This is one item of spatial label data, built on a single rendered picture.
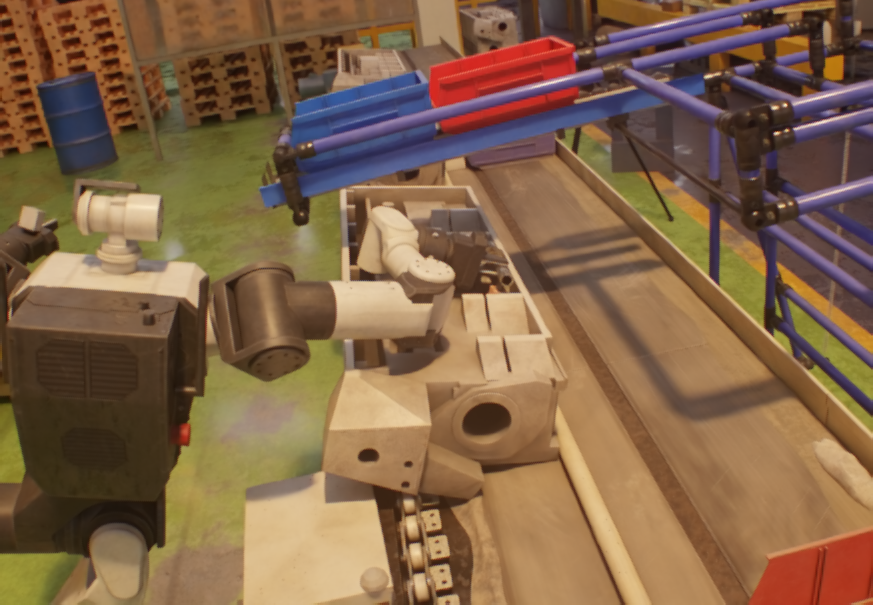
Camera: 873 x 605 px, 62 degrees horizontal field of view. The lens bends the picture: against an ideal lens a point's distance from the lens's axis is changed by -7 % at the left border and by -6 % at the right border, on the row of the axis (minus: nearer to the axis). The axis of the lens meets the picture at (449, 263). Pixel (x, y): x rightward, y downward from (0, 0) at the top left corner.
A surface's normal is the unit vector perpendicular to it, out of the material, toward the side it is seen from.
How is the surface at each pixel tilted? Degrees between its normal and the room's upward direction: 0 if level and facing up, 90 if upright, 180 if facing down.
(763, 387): 1
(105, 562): 90
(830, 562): 88
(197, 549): 0
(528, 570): 0
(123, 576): 90
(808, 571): 88
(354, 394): 38
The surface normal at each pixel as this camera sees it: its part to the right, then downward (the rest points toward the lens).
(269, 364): 0.27, 0.82
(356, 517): -0.13, -0.91
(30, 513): 0.29, 0.35
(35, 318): 0.15, -0.94
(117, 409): 0.15, 0.58
